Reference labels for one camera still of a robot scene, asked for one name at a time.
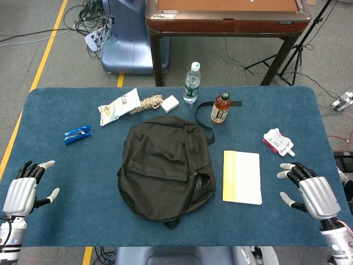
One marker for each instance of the pink and white pouch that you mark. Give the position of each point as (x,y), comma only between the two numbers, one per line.
(277,142)

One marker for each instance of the clear water bottle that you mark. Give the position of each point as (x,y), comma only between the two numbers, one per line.
(191,85)

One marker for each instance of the grey robot torso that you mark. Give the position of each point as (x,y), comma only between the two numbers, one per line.
(176,256)

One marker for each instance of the white snack bag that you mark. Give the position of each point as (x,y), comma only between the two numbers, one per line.
(118,107)

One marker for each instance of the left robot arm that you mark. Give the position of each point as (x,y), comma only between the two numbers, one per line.
(10,240)

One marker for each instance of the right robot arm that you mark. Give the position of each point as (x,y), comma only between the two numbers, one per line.
(337,238)

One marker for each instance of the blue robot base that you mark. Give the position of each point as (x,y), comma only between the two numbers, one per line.
(129,41)

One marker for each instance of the black tape strip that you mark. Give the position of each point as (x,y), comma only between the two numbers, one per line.
(236,104)

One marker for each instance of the yellow and white book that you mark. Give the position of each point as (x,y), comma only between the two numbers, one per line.
(242,178)

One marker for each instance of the white power strip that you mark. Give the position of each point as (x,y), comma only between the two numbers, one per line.
(92,40)

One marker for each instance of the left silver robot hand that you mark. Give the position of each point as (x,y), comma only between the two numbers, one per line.
(20,193)

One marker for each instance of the blue table mat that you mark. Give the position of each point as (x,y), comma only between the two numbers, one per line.
(82,179)

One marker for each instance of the black tripod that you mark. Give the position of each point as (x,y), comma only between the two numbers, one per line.
(296,52)

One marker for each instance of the black foot pedal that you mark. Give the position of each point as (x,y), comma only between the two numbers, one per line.
(344,157)

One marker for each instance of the amber tea bottle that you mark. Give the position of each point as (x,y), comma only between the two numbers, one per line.
(220,110)

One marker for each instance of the black backpack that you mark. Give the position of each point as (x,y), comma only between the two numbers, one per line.
(162,165)

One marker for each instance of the blue cookie pack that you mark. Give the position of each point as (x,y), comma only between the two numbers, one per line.
(77,134)

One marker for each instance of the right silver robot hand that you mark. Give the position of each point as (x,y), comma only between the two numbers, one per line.
(318,194)

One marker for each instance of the small white box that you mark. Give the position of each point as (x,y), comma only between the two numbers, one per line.
(169,103)

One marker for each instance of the brown mahjong table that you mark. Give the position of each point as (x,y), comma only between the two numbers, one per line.
(226,23)

